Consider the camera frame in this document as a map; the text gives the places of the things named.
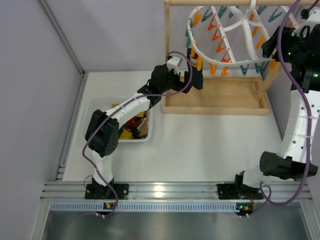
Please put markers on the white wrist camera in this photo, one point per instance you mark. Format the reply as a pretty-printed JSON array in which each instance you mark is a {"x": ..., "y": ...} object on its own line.
[
  {"x": 173, "y": 64},
  {"x": 309, "y": 24}
]

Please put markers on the white plastic basket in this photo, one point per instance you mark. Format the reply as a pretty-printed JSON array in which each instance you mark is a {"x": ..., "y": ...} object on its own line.
[{"x": 106, "y": 103}]

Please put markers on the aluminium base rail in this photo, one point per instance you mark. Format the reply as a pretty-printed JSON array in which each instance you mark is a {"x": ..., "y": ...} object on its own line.
[{"x": 199, "y": 197}]

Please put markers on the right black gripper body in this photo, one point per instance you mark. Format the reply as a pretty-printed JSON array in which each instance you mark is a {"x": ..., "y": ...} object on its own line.
[{"x": 271, "y": 47}]

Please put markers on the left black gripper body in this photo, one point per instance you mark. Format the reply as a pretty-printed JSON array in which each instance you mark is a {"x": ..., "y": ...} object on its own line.
[{"x": 186, "y": 81}]

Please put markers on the navy sock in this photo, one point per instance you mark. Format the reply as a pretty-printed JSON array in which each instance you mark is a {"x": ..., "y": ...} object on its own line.
[{"x": 197, "y": 75}]

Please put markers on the white round clip hanger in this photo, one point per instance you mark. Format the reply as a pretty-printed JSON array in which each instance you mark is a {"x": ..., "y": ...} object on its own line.
[{"x": 225, "y": 38}]

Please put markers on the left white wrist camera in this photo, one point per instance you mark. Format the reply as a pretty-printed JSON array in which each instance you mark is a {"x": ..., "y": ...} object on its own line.
[{"x": 173, "y": 64}]

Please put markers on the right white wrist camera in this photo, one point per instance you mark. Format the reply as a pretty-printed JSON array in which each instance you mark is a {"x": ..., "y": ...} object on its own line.
[{"x": 309, "y": 24}]

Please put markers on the wooden hanger rack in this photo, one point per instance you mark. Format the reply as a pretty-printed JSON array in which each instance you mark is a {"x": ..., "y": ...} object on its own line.
[{"x": 234, "y": 94}]

